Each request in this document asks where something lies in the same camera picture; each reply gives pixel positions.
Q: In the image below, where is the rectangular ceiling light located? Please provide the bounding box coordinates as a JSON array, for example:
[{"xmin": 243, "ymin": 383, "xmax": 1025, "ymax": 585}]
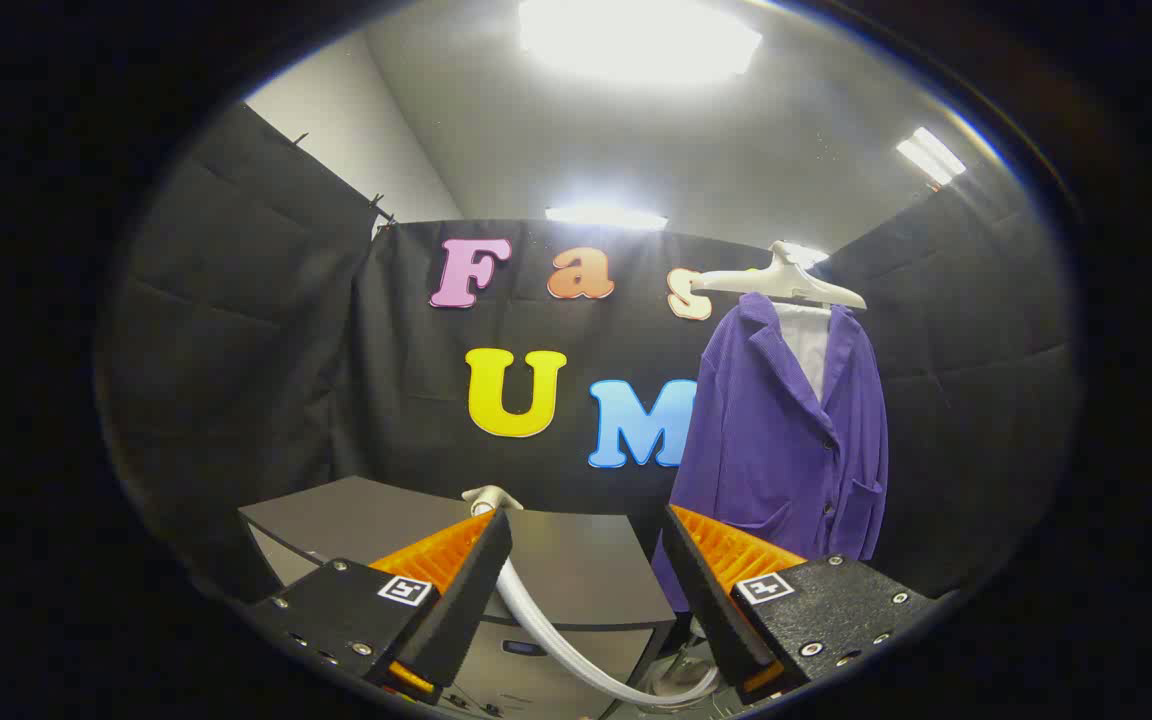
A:
[{"xmin": 896, "ymin": 126, "xmax": 967, "ymax": 187}]

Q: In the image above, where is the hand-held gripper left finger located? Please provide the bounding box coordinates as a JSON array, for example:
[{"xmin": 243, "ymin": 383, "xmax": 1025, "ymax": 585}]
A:
[{"xmin": 244, "ymin": 508, "xmax": 515, "ymax": 707}]

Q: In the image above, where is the white garment steamer head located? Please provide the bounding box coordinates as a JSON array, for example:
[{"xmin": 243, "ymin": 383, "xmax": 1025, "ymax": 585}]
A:
[{"xmin": 462, "ymin": 485, "xmax": 525, "ymax": 516}]

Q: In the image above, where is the white clothes hanger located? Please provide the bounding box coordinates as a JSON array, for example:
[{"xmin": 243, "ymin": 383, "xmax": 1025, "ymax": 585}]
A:
[{"xmin": 691, "ymin": 240, "xmax": 868, "ymax": 311}]

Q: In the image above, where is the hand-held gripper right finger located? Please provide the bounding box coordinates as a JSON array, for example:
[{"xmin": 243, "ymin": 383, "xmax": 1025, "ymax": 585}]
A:
[{"xmin": 661, "ymin": 504, "xmax": 937, "ymax": 704}]

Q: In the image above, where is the ceiling strip light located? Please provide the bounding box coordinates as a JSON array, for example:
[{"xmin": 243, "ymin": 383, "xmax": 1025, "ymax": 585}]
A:
[{"xmin": 544, "ymin": 205, "xmax": 669, "ymax": 232}]

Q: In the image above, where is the grey cabinet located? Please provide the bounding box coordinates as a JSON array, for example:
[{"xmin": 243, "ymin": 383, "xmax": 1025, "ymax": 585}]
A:
[{"xmin": 238, "ymin": 476, "xmax": 677, "ymax": 719}]

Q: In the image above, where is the large ceiling panel light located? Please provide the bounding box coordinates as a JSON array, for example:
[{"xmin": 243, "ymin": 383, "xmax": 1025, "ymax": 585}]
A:
[{"xmin": 518, "ymin": 0, "xmax": 764, "ymax": 86}]

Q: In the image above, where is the black backdrop cloth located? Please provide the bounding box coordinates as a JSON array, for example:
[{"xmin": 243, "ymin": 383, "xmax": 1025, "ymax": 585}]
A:
[{"xmin": 96, "ymin": 100, "xmax": 1082, "ymax": 621}]

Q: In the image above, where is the purple corduroy jacket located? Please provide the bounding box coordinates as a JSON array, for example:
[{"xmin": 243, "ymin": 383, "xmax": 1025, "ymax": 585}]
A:
[{"xmin": 650, "ymin": 292, "xmax": 889, "ymax": 613}]

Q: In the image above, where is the white ribbed garment steamer hose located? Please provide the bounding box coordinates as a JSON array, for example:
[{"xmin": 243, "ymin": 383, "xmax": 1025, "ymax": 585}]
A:
[{"xmin": 481, "ymin": 500, "xmax": 722, "ymax": 707}]

